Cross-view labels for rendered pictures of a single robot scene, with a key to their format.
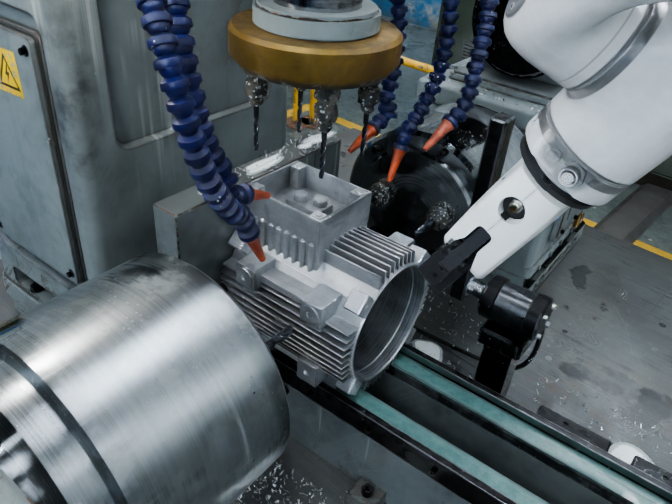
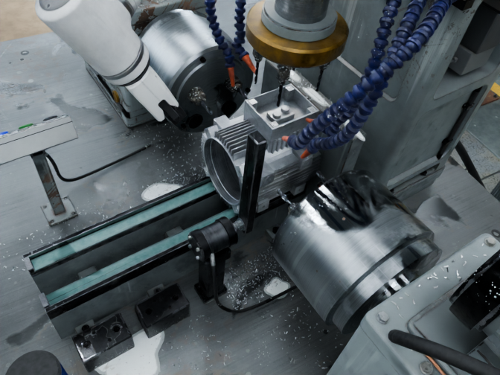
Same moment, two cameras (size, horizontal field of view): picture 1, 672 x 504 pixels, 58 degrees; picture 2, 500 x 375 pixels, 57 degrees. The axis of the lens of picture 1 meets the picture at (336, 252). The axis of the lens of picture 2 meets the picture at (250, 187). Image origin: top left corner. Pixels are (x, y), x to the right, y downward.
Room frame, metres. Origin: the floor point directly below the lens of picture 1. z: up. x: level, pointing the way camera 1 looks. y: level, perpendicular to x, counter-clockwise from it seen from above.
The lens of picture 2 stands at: (0.80, -0.69, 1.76)
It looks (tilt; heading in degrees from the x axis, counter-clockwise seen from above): 50 degrees down; 106
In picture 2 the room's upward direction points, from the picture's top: 8 degrees clockwise
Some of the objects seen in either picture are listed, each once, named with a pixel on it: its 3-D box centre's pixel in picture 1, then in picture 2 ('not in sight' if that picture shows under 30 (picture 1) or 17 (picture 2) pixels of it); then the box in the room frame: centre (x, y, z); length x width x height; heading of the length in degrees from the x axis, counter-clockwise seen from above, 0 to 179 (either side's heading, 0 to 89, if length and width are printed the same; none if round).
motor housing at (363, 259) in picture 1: (326, 288); (260, 155); (0.62, 0.01, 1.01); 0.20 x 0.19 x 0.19; 55
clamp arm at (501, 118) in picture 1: (480, 214); (249, 187); (0.66, -0.17, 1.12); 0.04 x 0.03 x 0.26; 56
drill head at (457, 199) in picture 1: (451, 185); (363, 261); (0.90, -0.18, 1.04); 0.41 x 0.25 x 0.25; 146
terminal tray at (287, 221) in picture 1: (306, 214); (280, 118); (0.64, 0.04, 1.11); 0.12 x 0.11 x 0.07; 55
